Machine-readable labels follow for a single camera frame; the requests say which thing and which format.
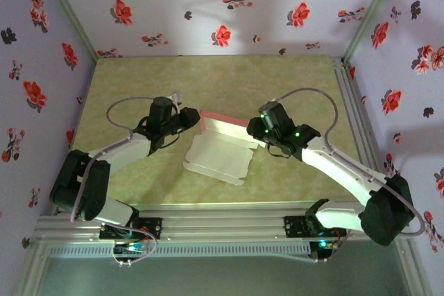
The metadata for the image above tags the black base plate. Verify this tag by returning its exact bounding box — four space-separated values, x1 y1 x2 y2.
99 217 164 241
283 215 348 238

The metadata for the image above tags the aluminium frame leg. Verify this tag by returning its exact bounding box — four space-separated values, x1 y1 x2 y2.
12 240 48 296
395 238 433 296

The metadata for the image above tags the long aluminium base rail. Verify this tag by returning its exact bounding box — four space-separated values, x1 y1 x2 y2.
33 205 413 241

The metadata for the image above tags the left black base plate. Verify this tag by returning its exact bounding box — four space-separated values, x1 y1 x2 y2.
99 217 164 241

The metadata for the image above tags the left arm grey cable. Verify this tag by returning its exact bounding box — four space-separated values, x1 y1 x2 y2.
69 96 159 268

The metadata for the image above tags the white and pink paper box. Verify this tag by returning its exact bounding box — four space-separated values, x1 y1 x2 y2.
182 109 268 186

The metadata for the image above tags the grey slotted cable duct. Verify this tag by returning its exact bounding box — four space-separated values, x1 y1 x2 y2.
46 243 311 259

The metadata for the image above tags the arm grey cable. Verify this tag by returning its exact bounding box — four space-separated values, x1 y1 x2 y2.
69 96 159 268
275 87 426 264

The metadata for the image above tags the aluminium corner post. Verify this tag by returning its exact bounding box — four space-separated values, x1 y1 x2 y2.
341 0 405 63
34 0 100 64

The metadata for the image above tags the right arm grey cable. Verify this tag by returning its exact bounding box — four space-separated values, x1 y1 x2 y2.
275 87 426 264

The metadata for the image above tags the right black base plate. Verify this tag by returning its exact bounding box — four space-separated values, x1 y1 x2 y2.
283 215 348 238

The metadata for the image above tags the aluminium side rail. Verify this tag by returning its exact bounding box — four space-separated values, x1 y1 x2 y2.
329 56 407 212

